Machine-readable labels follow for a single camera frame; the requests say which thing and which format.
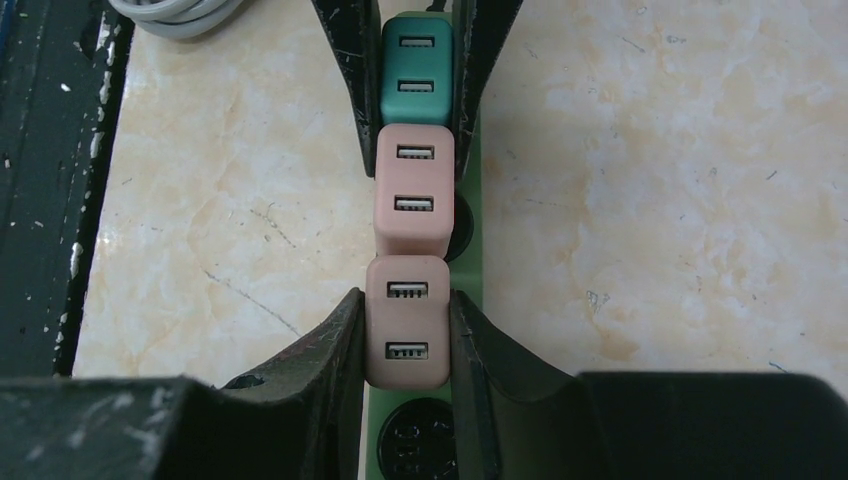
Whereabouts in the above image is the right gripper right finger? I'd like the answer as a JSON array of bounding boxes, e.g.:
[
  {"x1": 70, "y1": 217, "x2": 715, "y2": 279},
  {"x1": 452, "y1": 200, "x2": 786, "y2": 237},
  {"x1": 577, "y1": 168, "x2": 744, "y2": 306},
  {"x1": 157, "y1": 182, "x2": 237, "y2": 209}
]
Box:
[{"x1": 449, "y1": 291, "x2": 847, "y2": 479}]

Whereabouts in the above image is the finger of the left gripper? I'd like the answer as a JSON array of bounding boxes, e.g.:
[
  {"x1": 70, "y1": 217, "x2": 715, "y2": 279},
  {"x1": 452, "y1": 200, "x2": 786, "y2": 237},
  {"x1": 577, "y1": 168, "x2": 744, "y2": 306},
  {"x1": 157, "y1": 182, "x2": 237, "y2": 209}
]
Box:
[
  {"x1": 312, "y1": 0, "x2": 382, "y2": 178},
  {"x1": 451, "y1": 0, "x2": 523, "y2": 181}
]

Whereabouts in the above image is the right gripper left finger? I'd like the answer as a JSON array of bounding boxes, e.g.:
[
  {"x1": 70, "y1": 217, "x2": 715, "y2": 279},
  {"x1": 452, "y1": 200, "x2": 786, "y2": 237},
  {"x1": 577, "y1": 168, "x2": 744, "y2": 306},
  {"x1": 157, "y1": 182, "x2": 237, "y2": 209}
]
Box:
[{"x1": 1, "y1": 289, "x2": 364, "y2": 479}]

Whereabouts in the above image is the teal plug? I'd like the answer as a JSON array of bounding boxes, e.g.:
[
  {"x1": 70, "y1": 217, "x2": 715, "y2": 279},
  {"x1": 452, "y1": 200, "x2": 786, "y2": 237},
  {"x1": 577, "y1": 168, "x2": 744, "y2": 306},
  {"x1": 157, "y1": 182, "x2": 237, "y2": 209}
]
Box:
[{"x1": 380, "y1": 16, "x2": 453, "y2": 126}]

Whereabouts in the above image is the green long power strip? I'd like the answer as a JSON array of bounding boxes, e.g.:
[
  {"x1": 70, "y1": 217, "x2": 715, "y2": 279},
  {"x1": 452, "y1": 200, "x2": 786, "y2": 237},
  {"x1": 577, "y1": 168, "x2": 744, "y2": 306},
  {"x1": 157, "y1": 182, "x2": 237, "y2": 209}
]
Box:
[{"x1": 365, "y1": 10, "x2": 483, "y2": 479}]

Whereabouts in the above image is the pink plug green strip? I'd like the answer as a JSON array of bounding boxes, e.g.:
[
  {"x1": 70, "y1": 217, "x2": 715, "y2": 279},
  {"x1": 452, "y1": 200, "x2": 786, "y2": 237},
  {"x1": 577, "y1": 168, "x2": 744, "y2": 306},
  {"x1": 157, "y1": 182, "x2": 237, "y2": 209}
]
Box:
[
  {"x1": 373, "y1": 123, "x2": 455, "y2": 258},
  {"x1": 365, "y1": 255, "x2": 450, "y2": 390}
]

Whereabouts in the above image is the grey coiled cable small strip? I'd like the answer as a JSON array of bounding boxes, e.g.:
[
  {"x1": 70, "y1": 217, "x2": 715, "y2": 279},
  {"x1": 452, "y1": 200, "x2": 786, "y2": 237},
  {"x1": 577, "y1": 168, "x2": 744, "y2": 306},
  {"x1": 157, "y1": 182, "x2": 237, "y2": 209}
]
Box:
[{"x1": 108, "y1": 0, "x2": 243, "y2": 40}]

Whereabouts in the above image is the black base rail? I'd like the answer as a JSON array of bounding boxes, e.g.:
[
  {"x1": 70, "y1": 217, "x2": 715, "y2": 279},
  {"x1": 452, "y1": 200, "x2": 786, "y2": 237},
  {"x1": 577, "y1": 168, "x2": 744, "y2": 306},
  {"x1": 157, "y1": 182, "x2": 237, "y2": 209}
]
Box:
[{"x1": 1, "y1": 1, "x2": 133, "y2": 377}]

